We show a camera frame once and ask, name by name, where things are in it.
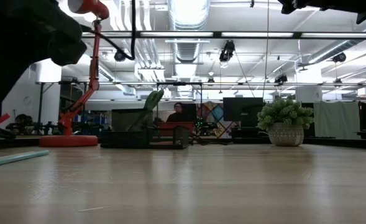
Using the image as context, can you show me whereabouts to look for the black background monitor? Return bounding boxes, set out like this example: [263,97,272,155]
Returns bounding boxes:
[222,97,264,128]

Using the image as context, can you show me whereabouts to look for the silver ventilation duct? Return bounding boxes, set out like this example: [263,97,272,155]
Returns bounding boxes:
[167,0,211,63]

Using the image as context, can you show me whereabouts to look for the red desk lamp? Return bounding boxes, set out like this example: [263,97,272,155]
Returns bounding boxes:
[39,0,111,147]

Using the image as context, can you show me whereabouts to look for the teal pencil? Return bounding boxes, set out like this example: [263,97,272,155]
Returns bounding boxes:
[0,150,50,169]

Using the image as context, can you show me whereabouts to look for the green handled scissors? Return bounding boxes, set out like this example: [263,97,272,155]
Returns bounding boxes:
[128,89,165,133]

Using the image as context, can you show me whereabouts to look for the potted green plant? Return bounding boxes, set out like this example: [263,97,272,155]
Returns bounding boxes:
[257,96,315,147]

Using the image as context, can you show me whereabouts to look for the colourful patterned panel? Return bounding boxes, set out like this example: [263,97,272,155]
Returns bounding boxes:
[198,102,242,139]

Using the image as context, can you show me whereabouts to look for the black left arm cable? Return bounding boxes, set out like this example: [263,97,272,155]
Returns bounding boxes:
[80,0,137,62]

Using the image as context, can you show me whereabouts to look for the pale green fabric screen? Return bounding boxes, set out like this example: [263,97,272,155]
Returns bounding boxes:
[313,101,360,139]

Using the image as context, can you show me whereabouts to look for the black ceiling spotlight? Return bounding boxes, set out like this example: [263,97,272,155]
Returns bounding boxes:
[114,48,127,62]
[332,52,347,63]
[274,73,288,85]
[219,40,236,63]

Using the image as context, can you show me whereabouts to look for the black mesh desk organizer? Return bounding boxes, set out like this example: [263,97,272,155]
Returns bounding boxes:
[100,107,190,150]

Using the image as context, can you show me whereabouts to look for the person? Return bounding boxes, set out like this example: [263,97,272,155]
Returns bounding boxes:
[165,101,193,123]

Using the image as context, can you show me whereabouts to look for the black overhead frame beam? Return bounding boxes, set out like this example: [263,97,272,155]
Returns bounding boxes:
[81,30,366,40]

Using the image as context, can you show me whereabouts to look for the black background workstation frame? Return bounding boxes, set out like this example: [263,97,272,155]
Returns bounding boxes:
[35,81,204,136]

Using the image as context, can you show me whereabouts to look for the black table frame rail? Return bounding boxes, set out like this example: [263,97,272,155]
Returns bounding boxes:
[0,135,366,151]

